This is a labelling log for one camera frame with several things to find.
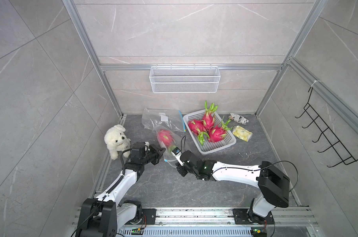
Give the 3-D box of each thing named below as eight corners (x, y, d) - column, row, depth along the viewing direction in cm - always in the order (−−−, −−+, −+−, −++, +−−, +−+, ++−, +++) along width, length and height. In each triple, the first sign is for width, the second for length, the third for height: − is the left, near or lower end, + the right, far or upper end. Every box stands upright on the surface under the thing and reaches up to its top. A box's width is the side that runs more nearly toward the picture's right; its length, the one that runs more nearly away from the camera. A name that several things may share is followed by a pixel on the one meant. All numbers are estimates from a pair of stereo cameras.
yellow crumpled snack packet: (229, 132, 111) (230, 129, 108) (235, 126, 115) (236, 123, 112) (246, 143, 104) (248, 140, 102) (252, 136, 108) (254, 133, 106)
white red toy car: (227, 118, 119) (228, 116, 117) (229, 114, 122) (230, 112, 120) (246, 125, 114) (248, 123, 112) (248, 121, 117) (249, 118, 115)
